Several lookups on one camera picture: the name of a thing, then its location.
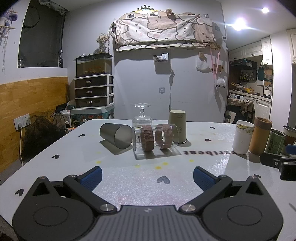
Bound patterned low cabinet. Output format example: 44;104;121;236
70;105;115;130

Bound olive paper cup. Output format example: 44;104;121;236
168;110;188;143

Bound white plastic drawer unit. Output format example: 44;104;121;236
74;74;115;109

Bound dried flowers in vase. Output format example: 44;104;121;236
96;33;110;53

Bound printed blanket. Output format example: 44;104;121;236
112;11;217;52

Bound dark window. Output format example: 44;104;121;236
18;0;68;68

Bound white sheep plush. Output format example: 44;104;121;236
215;77;227;89

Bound white wall socket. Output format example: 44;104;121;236
14;113;32;129

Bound glass fish tank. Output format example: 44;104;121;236
76;52;113;78

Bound green hanging bottle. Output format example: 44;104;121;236
257;61;265;81

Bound white power cable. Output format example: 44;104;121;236
19;126;24;167

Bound brown cylindrical cup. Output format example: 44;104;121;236
248;117;273;155

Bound black laptop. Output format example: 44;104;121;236
55;103;70;113

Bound purple plush toy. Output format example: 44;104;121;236
0;6;19;32

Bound green tin can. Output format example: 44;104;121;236
265;129;286;155

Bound dark tin can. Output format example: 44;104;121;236
282;125;296;149

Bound crown wall decoration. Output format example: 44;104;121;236
136;4;156;12

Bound white washing machine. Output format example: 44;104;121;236
228;92;246;103

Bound white printed cup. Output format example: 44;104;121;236
232;120;255;155

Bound grey metal tumbler cup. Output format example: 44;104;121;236
99;123;132;149

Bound chair with brown jacket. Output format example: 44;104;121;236
225;97;255;124

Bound white kitchen wall cabinets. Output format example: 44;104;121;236
228;36;274;66

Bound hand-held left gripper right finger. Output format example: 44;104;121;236
179;166;273;214

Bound black netting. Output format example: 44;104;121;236
23;111;68;159

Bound clear ribbed glass goblet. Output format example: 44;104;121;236
132;103;153;128

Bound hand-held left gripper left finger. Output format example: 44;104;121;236
23;166;118;214

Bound clear glass cup brown bands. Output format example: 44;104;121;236
132;124;180;152

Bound white plastic bag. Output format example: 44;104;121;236
196;57;211;73

